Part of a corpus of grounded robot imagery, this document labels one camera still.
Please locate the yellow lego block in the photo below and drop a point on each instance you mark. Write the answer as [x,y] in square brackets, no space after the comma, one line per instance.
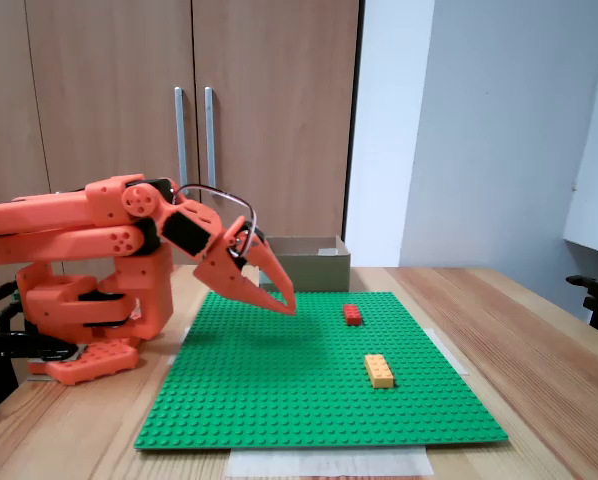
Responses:
[379,372]

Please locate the open cardboard box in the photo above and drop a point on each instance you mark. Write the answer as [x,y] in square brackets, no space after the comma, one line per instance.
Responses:
[319,275]

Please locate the red lego block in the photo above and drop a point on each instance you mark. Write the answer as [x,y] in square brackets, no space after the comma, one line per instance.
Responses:
[353,315]

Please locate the green lego baseplate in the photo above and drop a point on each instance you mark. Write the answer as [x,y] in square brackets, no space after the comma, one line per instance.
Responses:
[289,390]

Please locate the translucent masking tape strip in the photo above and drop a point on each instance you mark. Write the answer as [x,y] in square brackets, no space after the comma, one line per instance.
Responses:
[329,462]
[451,355]
[176,359]

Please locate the wooden cabinet door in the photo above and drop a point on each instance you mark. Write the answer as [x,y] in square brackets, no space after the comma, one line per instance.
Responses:
[279,100]
[109,75]
[4,100]

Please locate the black table clamp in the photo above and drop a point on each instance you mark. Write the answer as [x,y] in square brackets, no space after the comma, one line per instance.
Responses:
[19,345]

